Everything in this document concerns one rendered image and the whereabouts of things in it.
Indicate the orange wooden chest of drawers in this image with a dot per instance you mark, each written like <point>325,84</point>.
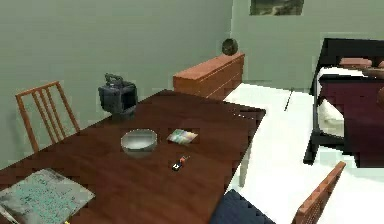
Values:
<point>213,76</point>

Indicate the small black and orange object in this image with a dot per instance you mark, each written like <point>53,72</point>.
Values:
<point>179,163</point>

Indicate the grey round bowl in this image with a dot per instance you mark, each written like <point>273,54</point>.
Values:
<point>138,142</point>

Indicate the dark round ball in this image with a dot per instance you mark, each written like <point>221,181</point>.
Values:
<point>230,46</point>

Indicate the dark blue-grey box appliance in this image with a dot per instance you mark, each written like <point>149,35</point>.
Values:
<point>117,97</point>

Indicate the dark red wooden table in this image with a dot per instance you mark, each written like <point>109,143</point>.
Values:
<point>140,180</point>

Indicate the thin black stick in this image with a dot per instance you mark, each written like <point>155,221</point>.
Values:
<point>288,99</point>

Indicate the framed landscape picture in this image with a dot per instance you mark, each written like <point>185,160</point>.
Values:
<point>276,7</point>

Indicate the orange wooden slat chair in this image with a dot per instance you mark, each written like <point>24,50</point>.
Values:
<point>46,110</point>

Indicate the wooden chair with blue cushion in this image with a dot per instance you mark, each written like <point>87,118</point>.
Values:
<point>313,203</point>

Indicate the black bed with maroon cover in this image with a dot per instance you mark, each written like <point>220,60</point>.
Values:
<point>360,113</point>

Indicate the reddish-brown pillow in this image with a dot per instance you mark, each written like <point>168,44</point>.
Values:
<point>355,62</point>

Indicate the grey-green newspaper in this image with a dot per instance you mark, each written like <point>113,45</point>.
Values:
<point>41,198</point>

